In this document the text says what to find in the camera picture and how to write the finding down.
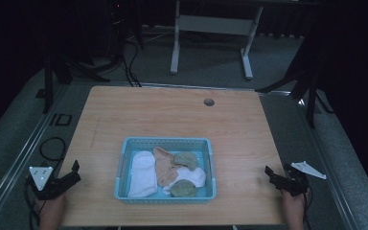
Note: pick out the person's right hand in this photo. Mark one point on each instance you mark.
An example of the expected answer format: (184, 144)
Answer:
(294, 209)

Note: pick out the green sock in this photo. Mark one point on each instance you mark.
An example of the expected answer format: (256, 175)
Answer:
(187, 159)
(183, 189)

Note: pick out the long white sock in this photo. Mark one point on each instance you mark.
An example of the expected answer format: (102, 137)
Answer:
(143, 174)

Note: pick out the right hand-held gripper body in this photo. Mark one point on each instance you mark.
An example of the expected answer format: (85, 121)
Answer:
(295, 183)

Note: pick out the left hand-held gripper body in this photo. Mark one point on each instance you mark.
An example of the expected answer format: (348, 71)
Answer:
(46, 188)

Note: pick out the short white sock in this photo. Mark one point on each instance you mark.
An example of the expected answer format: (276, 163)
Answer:
(193, 177)

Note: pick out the person's left hand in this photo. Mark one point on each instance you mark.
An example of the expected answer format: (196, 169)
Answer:
(51, 211)

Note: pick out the black metal stand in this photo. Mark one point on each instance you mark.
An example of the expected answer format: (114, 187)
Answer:
(311, 96)
(48, 83)

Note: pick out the light blue plastic basket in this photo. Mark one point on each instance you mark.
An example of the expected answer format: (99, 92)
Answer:
(127, 198)

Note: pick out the beige sock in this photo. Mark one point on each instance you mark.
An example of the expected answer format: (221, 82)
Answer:
(164, 167)

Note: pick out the white desk frame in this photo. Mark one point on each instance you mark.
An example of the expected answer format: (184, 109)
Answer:
(215, 25)

